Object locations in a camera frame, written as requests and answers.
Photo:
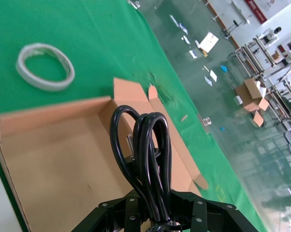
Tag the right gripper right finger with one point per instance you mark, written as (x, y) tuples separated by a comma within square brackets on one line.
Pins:
[(203, 212)]

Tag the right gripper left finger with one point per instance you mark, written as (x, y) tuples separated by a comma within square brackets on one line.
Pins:
[(132, 212)]

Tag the open brown cardboard box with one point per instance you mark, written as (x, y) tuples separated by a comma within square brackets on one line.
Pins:
[(51, 157)]

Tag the small white flat box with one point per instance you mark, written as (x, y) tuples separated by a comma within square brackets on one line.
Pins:
[(239, 99)]

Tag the small blue scrap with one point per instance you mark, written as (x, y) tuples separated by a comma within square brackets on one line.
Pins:
[(222, 128)]

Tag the metal binder clip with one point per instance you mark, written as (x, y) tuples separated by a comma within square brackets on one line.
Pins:
[(207, 121)]

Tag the long thin wooden stick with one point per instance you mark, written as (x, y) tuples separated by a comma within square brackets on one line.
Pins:
[(184, 118)]

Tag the large open cardboard carton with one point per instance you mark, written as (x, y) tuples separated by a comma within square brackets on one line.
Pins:
[(250, 94)]

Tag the white paper sheet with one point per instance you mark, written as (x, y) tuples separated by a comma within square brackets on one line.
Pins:
[(213, 75), (174, 20), (185, 39), (193, 54), (183, 27)]

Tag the metal rack workbench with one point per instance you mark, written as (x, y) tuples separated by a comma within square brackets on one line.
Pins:
[(261, 52), (282, 96)]

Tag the blue cap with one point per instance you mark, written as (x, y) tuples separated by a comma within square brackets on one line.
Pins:
[(223, 68)]

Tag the white and red bag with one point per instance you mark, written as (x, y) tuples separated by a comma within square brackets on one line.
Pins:
[(209, 41)]

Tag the white tape roll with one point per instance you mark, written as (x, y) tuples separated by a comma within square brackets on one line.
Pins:
[(21, 70)]

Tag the white humanoid robot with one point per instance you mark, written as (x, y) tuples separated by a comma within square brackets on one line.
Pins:
[(270, 36)]

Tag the black stool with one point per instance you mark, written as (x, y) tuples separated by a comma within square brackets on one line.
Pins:
[(235, 23)]

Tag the white desk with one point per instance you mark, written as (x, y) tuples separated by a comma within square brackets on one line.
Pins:
[(241, 12)]

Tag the poster board with photos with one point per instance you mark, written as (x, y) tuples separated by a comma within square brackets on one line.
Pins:
[(256, 9)]

